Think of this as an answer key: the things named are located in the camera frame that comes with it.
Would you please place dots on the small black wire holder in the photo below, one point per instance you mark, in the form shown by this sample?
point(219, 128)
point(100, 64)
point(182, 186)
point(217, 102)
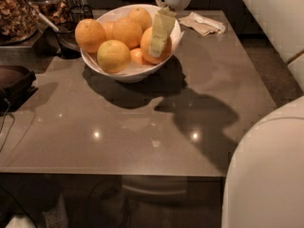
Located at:
point(79, 13)

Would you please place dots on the glass jar of nuts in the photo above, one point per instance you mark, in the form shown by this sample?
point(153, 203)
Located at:
point(17, 22)

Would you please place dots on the small orange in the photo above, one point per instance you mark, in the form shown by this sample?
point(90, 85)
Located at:
point(137, 56)
point(108, 29)

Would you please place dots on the orange at left rim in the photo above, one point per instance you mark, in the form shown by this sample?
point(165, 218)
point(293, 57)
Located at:
point(89, 35)

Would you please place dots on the white ceramic bowl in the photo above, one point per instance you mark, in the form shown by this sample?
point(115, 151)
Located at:
point(116, 14)

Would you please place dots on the black cup with spoon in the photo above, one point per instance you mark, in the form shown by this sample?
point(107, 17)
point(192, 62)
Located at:
point(66, 40)

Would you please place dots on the small orange at bottom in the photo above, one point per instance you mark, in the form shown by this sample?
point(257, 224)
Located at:
point(137, 56)

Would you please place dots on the large orange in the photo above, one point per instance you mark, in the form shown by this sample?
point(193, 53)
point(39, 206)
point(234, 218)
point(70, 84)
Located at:
point(145, 42)

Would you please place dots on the dark brown device left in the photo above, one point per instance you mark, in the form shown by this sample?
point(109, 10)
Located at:
point(15, 87)

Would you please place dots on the small orange behind left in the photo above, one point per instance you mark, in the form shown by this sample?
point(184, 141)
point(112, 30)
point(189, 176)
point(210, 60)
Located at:
point(108, 29)

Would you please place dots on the orange in centre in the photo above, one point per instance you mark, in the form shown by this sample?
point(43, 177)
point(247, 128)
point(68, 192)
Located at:
point(127, 31)

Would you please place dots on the orange at back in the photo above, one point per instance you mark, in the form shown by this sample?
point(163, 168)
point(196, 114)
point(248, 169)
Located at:
point(141, 16)

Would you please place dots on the crumpled paper napkin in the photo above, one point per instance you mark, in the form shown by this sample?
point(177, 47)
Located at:
point(202, 25)

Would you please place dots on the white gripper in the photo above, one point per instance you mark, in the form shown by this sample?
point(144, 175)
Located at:
point(164, 21)

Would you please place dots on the yellowish orange in front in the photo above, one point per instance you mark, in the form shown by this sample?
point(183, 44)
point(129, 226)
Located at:
point(113, 56)

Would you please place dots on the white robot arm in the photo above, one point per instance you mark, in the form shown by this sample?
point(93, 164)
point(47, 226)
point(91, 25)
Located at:
point(264, 178)

